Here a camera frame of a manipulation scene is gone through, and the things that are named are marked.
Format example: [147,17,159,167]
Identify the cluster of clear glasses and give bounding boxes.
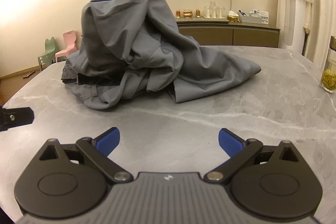
[203,1,227,19]

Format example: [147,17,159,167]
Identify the pink plastic child chair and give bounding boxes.
[55,30,79,63]

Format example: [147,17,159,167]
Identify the grey storage box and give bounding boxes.
[238,9,269,24]

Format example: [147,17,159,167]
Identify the long low sideboard cabinet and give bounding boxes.
[175,17,281,48]

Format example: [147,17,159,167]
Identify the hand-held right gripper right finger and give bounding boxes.
[204,128,300,184]

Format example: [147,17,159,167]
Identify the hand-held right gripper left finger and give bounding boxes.
[39,127,133,183]

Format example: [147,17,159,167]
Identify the glass tea jar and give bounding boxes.
[320,35,336,93]

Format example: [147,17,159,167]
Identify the green plastic child chair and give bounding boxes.
[37,37,59,71]

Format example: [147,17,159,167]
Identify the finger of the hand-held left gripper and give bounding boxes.
[0,107,34,132]

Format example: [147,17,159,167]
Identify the grey pants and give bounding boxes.
[61,0,261,111]

